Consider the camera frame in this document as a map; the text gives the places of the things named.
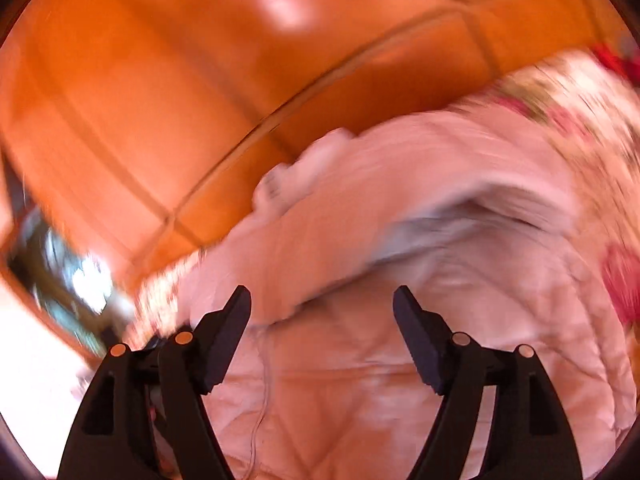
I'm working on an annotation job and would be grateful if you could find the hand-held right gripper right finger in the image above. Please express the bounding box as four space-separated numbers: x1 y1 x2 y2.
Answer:
392 285 583 480

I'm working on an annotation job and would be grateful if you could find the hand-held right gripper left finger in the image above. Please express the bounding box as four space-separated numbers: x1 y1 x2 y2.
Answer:
57 285 252 480

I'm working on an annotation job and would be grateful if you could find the wooden framed glass door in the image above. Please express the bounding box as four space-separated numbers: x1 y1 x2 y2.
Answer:
6 205 128 346

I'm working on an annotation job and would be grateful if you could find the wooden wardrobe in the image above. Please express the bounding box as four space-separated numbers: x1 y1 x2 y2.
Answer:
0 0 640 361

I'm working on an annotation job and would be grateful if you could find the floral quilted blanket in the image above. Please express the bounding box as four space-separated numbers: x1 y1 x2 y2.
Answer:
125 47 640 341

